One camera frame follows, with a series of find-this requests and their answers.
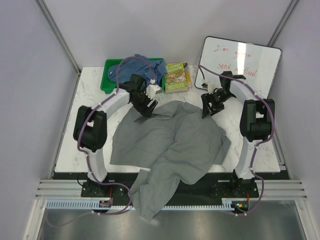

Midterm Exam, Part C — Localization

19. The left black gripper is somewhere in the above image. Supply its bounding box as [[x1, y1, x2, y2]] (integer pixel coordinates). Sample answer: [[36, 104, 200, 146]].
[[131, 88, 158, 118]]

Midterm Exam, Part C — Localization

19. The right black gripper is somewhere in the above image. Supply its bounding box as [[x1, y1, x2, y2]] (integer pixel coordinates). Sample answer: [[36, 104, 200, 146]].
[[201, 89, 234, 119]]

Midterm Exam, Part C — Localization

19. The grey long sleeve shirt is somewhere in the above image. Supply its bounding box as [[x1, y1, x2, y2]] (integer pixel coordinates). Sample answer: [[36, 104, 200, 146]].
[[110, 100, 231, 221]]

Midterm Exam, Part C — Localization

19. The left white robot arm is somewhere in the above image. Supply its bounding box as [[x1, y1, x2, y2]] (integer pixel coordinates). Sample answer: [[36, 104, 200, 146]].
[[73, 74, 162, 197]]

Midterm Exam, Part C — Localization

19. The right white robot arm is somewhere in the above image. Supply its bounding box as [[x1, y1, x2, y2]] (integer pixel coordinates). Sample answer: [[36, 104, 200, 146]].
[[201, 71, 275, 197]]

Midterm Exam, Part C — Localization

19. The blue checked shirt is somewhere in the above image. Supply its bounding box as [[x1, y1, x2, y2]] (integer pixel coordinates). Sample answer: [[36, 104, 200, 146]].
[[107, 53, 167, 88]]

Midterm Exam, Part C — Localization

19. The green plastic bin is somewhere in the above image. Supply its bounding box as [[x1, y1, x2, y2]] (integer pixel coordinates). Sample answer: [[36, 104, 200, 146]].
[[99, 58, 166, 95]]

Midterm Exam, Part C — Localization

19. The green paperback book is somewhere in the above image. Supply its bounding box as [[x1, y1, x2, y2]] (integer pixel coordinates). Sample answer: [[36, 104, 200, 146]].
[[164, 62, 189, 94]]

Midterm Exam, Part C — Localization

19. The yellow book underneath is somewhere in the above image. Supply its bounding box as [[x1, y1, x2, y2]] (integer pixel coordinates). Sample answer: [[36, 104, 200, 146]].
[[183, 62, 193, 89]]

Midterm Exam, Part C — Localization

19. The white dry-erase board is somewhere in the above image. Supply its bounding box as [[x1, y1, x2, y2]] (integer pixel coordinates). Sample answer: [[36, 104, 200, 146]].
[[199, 36, 282, 98]]

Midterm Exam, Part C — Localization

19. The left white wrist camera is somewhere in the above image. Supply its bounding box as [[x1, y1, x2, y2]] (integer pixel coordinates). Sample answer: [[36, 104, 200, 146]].
[[146, 84, 162, 99]]

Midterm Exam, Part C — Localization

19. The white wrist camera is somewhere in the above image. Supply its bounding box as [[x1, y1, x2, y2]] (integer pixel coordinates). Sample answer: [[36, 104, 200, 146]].
[[201, 82, 217, 94], [146, 84, 162, 99]]

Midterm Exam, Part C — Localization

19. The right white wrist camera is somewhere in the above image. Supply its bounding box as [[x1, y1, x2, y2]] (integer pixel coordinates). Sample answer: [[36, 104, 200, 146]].
[[201, 82, 217, 94]]

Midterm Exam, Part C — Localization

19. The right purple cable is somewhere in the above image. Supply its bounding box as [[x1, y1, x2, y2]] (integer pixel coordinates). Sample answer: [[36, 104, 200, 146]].
[[197, 64, 276, 217]]

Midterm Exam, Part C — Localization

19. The purple cable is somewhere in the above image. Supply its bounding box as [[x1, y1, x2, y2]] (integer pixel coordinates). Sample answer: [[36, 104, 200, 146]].
[[77, 55, 156, 228], [197, 64, 276, 217]]

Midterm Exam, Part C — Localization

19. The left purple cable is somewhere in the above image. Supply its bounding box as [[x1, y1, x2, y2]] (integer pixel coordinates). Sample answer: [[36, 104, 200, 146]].
[[77, 55, 156, 228]]

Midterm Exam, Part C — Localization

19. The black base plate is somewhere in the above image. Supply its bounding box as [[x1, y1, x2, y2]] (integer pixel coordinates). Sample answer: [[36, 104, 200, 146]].
[[52, 171, 292, 208]]

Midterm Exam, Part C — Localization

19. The white slotted cable duct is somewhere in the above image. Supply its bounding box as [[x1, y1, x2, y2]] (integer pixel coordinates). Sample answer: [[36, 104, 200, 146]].
[[45, 198, 249, 211]]

